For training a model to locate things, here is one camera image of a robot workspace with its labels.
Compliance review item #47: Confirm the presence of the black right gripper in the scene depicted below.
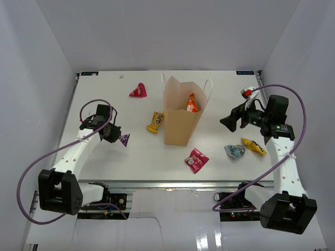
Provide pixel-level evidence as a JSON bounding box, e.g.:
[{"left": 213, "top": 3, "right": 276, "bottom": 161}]
[{"left": 220, "top": 98, "right": 270, "bottom": 132}]

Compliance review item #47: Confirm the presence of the silver blue snack packet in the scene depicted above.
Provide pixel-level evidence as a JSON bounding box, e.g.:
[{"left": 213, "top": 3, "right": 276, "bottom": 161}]
[{"left": 224, "top": 144, "right": 245, "bottom": 159}]

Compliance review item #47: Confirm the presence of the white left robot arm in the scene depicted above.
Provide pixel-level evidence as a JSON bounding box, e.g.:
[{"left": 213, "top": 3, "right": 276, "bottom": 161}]
[{"left": 38, "top": 104, "right": 121, "bottom": 215}]

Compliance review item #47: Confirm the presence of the pink candy packet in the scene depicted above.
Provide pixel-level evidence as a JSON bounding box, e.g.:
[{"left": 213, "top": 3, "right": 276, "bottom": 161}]
[{"left": 184, "top": 148, "right": 209, "bottom": 174}]

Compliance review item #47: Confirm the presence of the blue label corner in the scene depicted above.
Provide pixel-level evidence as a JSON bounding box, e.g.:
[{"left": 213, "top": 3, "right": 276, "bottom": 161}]
[
  {"left": 80, "top": 71, "right": 99, "bottom": 76},
  {"left": 236, "top": 71, "right": 254, "bottom": 75}
]

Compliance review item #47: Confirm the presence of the yellow M&M's packet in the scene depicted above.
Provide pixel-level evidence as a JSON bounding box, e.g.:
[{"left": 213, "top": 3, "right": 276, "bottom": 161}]
[
  {"left": 147, "top": 111, "right": 164, "bottom": 133},
  {"left": 242, "top": 138, "right": 267, "bottom": 156}
]

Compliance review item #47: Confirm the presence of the blue label right corner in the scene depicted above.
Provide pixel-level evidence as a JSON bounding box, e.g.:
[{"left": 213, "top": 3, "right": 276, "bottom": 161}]
[{"left": 236, "top": 71, "right": 254, "bottom": 75}]

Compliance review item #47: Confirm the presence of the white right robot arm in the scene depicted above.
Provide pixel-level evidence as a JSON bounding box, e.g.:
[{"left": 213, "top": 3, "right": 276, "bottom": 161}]
[{"left": 220, "top": 95, "right": 317, "bottom": 235}]

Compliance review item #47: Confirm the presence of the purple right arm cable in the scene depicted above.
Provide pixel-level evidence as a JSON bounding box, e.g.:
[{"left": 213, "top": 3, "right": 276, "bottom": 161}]
[{"left": 211, "top": 83, "right": 307, "bottom": 212}]

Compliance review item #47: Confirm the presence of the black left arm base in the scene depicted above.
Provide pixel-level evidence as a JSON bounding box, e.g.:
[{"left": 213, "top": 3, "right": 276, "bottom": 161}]
[{"left": 82, "top": 193, "right": 127, "bottom": 210}]

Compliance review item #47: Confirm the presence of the blue label left corner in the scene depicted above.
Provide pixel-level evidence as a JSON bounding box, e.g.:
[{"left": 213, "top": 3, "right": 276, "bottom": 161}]
[{"left": 80, "top": 71, "right": 99, "bottom": 76}]

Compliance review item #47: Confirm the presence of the red heart candy packet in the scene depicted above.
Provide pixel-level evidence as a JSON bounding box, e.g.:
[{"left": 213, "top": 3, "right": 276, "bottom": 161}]
[{"left": 129, "top": 83, "right": 147, "bottom": 98}]

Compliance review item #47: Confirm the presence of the brown paper bag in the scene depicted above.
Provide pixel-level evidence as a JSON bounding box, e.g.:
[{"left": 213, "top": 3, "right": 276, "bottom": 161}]
[{"left": 161, "top": 74, "right": 213, "bottom": 146}]

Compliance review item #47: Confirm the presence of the brown purple M&M's packet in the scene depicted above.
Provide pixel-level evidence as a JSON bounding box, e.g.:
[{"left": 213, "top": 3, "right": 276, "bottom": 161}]
[{"left": 119, "top": 134, "right": 130, "bottom": 147}]

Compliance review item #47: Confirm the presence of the orange white snack bag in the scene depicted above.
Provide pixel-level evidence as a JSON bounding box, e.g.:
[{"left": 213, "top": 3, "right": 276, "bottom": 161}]
[{"left": 186, "top": 93, "right": 199, "bottom": 112}]

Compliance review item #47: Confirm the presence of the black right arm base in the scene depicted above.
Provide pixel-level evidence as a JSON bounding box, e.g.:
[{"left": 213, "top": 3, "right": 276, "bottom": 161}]
[{"left": 213, "top": 180, "right": 260, "bottom": 223}]

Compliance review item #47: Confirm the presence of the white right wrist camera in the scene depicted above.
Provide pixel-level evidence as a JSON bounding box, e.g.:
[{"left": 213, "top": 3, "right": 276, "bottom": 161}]
[{"left": 240, "top": 87, "right": 259, "bottom": 110}]

